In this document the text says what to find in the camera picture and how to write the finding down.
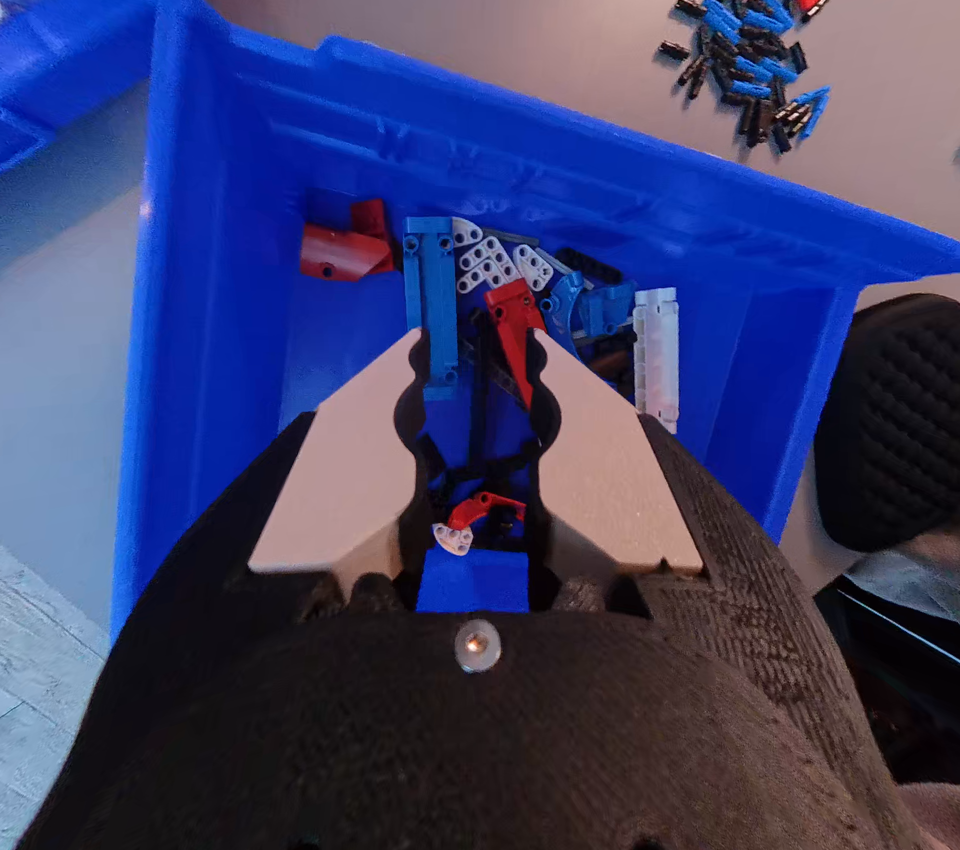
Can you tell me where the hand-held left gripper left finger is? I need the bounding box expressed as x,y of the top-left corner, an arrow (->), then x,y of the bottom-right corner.
247,327 -> 435,587

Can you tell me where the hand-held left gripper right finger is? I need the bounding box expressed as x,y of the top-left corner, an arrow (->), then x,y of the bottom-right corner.
527,329 -> 706,577

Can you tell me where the black textured pad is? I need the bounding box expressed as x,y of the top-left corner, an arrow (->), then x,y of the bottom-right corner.
813,293 -> 960,553

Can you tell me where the blue lego panel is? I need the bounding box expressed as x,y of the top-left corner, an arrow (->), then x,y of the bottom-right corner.
402,216 -> 461,403

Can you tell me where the person's beige hoodie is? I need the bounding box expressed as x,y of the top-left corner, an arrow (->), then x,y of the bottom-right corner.
896,781 -> 960,850

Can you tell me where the heap of black blue pins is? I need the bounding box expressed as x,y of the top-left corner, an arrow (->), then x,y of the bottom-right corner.
657,0 -> 834,155

